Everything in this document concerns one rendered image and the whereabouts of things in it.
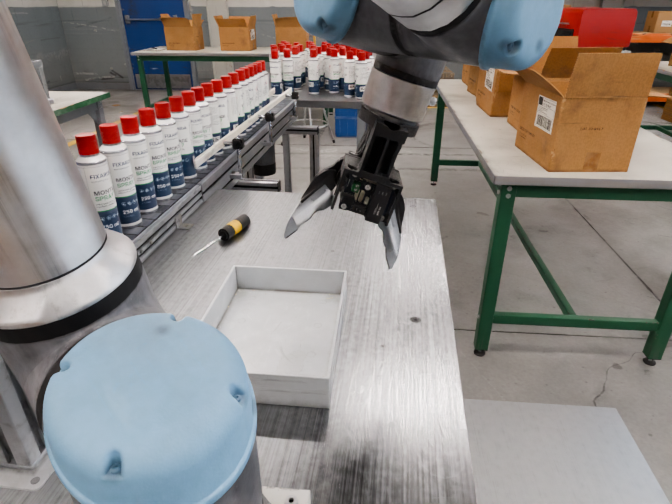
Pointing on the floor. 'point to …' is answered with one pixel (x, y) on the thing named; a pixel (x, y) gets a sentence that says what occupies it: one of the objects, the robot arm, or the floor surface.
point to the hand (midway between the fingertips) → (337, 252)
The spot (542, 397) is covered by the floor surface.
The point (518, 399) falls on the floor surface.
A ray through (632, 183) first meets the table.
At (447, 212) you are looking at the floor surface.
